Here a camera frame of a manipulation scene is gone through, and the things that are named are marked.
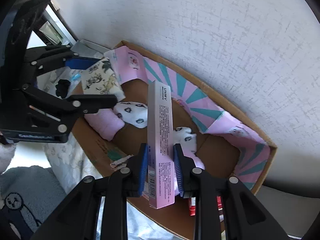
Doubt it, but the white panda print sock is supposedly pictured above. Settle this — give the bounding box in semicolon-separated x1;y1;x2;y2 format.
173;127;198;154
113;101;148;129

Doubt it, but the grey flat board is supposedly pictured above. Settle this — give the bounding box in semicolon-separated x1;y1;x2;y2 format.
71;39;112;59

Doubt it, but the cardboard box with pink lining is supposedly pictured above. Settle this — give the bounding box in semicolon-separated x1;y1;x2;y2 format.
72;40;278;240

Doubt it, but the small red box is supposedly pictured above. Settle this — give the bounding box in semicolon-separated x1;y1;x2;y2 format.
188;195;223;217

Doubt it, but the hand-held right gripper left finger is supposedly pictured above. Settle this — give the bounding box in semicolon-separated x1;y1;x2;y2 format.
30;143;148;240

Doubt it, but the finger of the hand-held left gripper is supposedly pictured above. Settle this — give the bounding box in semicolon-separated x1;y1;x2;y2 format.
14;83;118;133
24;45;101;77

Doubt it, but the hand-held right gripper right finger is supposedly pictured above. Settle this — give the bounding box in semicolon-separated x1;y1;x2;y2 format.
173;143;290;240

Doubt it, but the long lavender carton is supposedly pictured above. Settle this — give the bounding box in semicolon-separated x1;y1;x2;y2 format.
147;80;175;209

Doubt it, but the grey bear print clothing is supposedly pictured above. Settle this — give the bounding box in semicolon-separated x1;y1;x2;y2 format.
0;165;67;240

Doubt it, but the ink print tissue packet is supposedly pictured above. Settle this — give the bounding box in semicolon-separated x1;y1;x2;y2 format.
81;57;126;101

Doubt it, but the small black cloth item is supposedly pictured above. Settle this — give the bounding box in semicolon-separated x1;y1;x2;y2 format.
55;79;72;98

